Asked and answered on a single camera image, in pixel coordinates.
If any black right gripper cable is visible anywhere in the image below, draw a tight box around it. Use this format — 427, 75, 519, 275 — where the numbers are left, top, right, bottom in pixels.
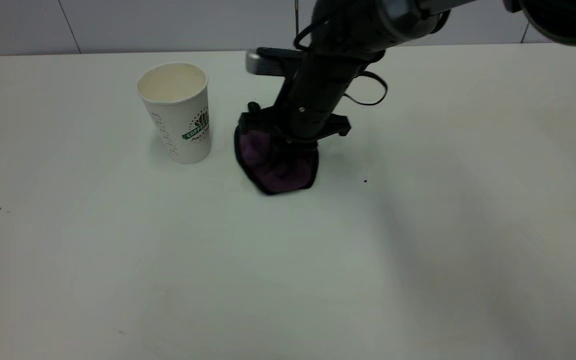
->
343, 70, 389, 107

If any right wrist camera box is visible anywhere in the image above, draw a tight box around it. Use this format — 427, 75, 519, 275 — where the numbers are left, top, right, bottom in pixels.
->
245, 47, 309, 77

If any purple cloth with black trim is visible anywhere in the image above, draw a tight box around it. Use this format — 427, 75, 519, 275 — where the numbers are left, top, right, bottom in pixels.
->
234, 101, 320, 196

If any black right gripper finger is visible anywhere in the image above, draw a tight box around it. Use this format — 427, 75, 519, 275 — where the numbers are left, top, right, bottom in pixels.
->
295, 139, 319, 158
268, 136, 292, 154

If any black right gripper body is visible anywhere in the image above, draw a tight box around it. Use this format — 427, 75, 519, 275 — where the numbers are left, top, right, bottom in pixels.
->
240, 52, 369, 142

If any white paper coffee cup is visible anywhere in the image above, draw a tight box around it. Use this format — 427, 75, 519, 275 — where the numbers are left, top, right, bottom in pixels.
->
136, 62, 212, 165

